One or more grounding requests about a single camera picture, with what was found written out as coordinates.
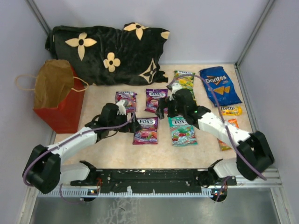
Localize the green Fox's candy packet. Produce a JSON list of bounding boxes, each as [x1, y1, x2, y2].
[[174, 70, 196, 101]]

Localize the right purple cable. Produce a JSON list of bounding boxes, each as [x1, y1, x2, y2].
[[167, 74, 267, 203]]

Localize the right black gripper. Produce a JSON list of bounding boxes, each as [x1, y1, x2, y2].
[[156, 96, 186, 119]]

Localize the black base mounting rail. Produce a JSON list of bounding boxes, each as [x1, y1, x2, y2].
[[71, 168, 225, 194]]

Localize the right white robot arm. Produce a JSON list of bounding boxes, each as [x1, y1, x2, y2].
[[156, 89, 275, 185]]

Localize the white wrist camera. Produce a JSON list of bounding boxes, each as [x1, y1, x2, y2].
[[116, 99, 128, 115], [169, 83, 183, 101]]

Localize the purple candy packet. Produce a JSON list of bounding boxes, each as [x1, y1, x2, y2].
[[133, 117, 158, 145], [114, 91, 137, 113], [144, 89, 168, 113]]

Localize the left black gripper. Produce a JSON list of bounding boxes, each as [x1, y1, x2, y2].
[[108, 111, 142, 133]]

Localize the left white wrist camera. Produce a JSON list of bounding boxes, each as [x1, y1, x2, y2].
[[116, 99, 128, 115]]

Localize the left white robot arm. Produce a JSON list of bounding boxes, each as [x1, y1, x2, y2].
[[22, 100, 141, 194]]

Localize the teal Fox's mint packet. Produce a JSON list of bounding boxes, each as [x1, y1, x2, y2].
[[168, 116, 198, 147]]

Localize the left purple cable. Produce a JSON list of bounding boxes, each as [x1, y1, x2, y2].
[[22, 111, 136, 206]]

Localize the yellow M&M's packet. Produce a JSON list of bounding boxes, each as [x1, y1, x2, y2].
[[221, 106, 242, 116]]

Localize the purple cable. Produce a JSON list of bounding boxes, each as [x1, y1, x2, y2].
[[167, 74, 267, 203], [22, 111, 136, 206]]

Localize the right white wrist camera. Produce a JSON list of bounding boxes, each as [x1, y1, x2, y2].
[[169, 83, 183, 101]]

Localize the red brown paper bag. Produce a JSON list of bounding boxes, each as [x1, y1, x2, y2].
[[14, 58, 90, 134]]

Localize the blue Doritos chip bag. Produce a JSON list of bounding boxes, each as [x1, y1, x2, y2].
[[199, 66, 242, 107]]

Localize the aluminium frame rail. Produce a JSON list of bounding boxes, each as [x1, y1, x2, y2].
[[23, 163, 278, 192]]

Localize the orange Fox's fruits packet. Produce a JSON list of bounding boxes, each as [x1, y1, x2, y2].
[[217, 118, 240, 152]]

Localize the black flower pattern pillow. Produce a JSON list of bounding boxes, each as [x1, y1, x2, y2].
[[45, 22, 170, 86]]

